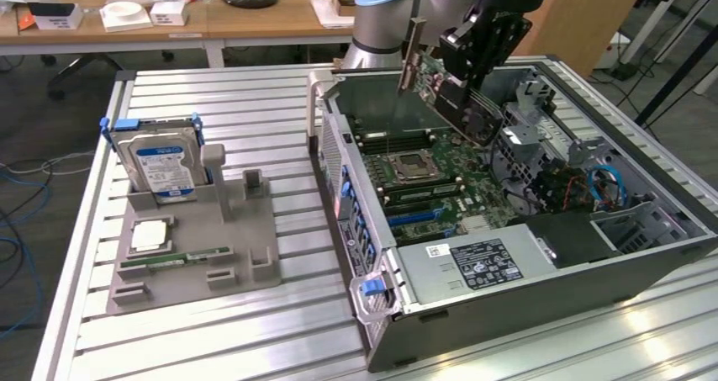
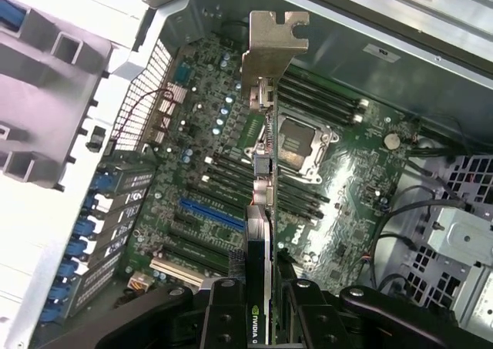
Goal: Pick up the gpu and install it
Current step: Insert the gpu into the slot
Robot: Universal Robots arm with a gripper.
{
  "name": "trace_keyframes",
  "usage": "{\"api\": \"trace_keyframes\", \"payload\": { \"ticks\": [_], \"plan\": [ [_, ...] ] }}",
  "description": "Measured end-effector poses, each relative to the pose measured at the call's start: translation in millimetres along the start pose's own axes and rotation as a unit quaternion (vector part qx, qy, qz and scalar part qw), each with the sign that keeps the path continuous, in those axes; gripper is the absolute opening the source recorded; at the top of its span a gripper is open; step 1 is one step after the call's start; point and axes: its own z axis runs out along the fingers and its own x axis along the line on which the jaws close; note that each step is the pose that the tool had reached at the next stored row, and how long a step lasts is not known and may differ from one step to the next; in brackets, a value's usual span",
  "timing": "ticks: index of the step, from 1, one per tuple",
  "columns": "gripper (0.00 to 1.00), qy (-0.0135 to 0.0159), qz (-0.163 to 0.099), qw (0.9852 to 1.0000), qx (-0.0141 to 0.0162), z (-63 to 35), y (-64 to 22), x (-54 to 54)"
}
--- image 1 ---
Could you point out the Nvidia graphics card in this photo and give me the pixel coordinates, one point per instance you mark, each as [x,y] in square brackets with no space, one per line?
[466,112]

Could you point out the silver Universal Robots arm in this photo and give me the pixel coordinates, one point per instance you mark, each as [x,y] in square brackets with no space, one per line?
[382,19]

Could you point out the wooden cabinet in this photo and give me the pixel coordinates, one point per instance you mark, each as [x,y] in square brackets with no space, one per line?
[594,19]

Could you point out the white paper stack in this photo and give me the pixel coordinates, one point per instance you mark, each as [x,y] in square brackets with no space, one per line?
[331,13]

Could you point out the metal disk bay cage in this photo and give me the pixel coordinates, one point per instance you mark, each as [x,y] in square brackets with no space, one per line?
[528,158]

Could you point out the CPU socket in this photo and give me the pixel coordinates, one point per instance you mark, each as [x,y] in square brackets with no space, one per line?
[417,167]

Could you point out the green motherboard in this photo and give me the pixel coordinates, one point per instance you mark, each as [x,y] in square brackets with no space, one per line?
[477,179]

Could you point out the black installed RAM stick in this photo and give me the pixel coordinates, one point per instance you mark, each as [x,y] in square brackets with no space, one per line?
[421,192]

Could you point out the wooden desk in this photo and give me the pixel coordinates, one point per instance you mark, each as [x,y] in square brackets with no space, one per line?
[253,23]

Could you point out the blue expansion slot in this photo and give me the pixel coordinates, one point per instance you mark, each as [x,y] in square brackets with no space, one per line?
[415,218]

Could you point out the silver chipset heatsink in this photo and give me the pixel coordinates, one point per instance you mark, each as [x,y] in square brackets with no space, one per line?
[474,224]

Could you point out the grey power supply unit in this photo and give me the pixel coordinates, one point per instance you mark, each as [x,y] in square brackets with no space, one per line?
[477,263]

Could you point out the open metal disk bay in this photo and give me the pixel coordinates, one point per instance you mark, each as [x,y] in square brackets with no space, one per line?
[634,234]

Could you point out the small white labelled box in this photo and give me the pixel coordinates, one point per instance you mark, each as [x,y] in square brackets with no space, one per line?
[169,13]

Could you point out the blue case latch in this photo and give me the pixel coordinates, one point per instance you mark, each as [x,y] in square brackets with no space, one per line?
[370,289]

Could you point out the white box with round lid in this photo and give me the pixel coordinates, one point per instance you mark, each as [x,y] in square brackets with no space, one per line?
[126,17]

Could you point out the hard disk in blue caddy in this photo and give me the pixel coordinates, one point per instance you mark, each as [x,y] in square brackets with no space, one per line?
[159,166]

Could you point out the black open PC case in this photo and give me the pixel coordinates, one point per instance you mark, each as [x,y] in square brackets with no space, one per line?
[505,313]

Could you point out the black office chair base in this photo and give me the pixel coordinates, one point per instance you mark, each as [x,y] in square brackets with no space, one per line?
[84,63]

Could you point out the silver CPU chip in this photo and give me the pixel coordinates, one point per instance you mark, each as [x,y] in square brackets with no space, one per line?
[150,236]

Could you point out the green RAM stick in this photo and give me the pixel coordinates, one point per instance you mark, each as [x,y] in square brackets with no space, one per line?
[169,260]

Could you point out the grey printed parts rack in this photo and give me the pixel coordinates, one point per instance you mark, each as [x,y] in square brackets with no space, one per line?
[197,280]

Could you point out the white box with black top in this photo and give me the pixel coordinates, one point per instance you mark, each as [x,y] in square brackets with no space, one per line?
[56,17]

